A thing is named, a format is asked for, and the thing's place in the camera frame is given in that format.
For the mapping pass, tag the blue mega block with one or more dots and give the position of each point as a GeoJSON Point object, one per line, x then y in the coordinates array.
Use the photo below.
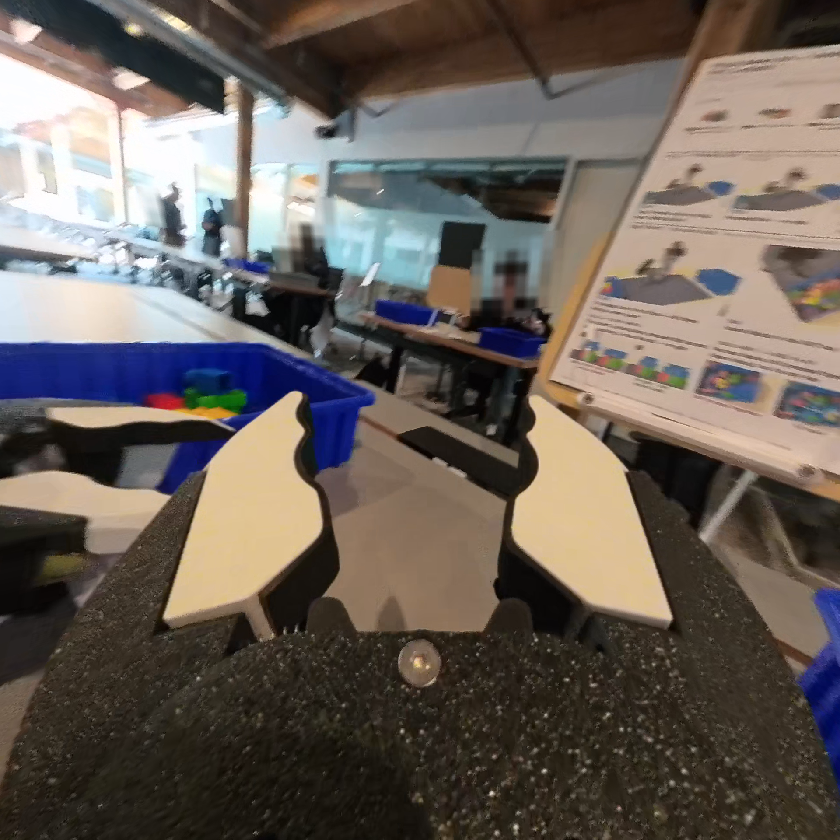
{"type": "Point", "coordinates": [208, 379]}

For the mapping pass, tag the green mega block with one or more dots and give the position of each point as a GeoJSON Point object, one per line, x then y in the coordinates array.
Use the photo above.
{"type": "Point", "coordinates": [216, 400]}

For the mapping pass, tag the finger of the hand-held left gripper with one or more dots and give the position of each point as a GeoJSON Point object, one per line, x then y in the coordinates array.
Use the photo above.
{"type": "Point", "coordinates": [65, 492]}
{"type": "Point", "coordinates": [131, 417]}

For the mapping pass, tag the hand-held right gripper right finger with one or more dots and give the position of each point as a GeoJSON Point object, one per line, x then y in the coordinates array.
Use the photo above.
{"type": "Point", "coordinates": [584, 525]}

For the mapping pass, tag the instruction board stand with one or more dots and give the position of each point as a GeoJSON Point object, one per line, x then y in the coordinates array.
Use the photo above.
{"type": "Point", "coordinates": [722, 262]}

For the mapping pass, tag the red mega block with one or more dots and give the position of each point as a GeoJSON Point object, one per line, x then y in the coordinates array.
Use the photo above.
{"type": "Point", "coordinates": [164, 401]}

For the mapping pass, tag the black panel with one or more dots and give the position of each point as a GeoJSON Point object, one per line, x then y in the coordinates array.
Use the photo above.
{"type": "Point", "coordinates": [463, 243]}

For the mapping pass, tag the wooden display board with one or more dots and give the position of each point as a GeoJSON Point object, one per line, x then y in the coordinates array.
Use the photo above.
{"type": "Point", "coordinates": [449, 289]}

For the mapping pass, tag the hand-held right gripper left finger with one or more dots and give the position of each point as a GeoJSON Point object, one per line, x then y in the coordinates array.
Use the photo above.
{"type": "Point", "coordinates": [249, 525]}

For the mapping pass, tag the blue plastic bin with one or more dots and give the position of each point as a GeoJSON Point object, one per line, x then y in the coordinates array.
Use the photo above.
{"type": "Point", "coordinates": [400, 313]}
{"type": "Point", "coordinates": [512, 342]}
{"type": "Point", "coordinates": [79, 371]}
{"type": "Point", "coordinates": [249, 266]}
{"type": "Point", "coordinates": [823, 689]}

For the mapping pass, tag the wooden table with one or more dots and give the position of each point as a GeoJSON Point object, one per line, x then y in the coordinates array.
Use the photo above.
{"type": "Point", "coordinates": [446, 341]}

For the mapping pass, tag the yellow mega block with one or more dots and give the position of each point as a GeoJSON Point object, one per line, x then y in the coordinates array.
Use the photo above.
{"type": "Point", "coordinates": [210, 414]}

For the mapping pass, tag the wooden post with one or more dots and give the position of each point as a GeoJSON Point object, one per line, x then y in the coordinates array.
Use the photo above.
{"type": "Point", "coordinates": [244, 170]}
{"type": "Point", "coordinates": [728, 29]}

